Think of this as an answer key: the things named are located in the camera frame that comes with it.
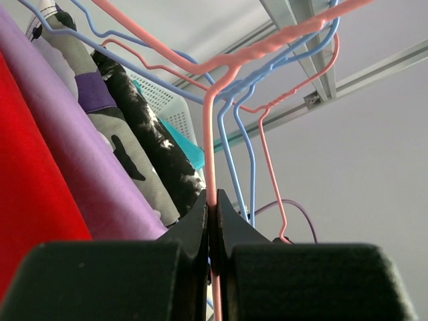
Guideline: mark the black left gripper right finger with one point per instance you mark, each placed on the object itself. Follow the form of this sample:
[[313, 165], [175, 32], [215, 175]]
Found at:
[[265, 280]]

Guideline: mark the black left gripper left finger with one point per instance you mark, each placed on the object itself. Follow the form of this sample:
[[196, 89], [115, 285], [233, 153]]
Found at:
[[165, 279]]

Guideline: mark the teal trousers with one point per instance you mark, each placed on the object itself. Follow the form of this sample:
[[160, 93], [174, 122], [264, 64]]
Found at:
[[194, 153]]

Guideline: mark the red trousers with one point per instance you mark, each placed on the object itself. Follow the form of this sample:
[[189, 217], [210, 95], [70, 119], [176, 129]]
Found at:
[[36, 204]]

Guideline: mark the white plastic mesh basket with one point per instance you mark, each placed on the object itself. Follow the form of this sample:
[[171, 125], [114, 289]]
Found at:
[[166, 105]]

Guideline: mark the light blue wire hanger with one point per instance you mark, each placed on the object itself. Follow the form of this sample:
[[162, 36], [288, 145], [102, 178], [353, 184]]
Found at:
[[210, 303]]

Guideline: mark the black white patterned trousers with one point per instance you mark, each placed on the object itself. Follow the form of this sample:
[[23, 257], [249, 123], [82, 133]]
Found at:
[[175, 170]]

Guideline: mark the lilac purple trousers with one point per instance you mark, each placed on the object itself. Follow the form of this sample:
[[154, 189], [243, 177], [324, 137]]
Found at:
[[110, 203]]

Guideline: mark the blue hanger with patterned trousers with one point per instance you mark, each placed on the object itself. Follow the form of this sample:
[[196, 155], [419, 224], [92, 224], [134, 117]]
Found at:
[[229, 93]]

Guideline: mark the grey purple patterned trousers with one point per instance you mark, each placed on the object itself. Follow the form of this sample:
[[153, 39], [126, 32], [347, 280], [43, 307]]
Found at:
[[70, 60]]

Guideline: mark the aluminium frame structure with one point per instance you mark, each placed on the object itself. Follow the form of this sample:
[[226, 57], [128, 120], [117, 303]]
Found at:
[[374, 32]]

